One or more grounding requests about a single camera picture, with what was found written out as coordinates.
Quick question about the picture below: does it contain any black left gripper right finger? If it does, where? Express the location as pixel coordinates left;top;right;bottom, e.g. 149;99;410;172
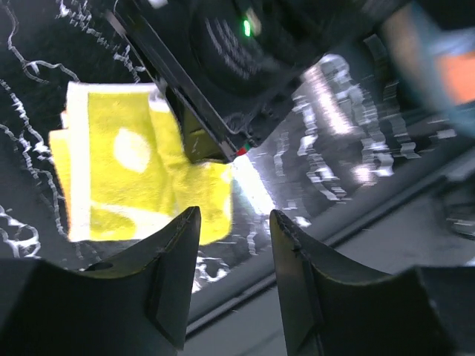
270;210;474;355

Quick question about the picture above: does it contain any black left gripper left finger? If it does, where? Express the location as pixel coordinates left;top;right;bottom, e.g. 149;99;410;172
1;207;201;355

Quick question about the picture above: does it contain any blue translucent plastic tray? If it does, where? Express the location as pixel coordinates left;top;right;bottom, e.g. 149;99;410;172
381;1;474;136

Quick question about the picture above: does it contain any yellow patterned towel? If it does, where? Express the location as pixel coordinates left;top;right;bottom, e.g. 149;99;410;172
49;82;232;245

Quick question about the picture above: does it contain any orange polka dot towel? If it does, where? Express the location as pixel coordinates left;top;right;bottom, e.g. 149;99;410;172
436;51;475;105

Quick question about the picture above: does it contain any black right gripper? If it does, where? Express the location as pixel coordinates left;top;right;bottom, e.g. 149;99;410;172
108;0;402;164

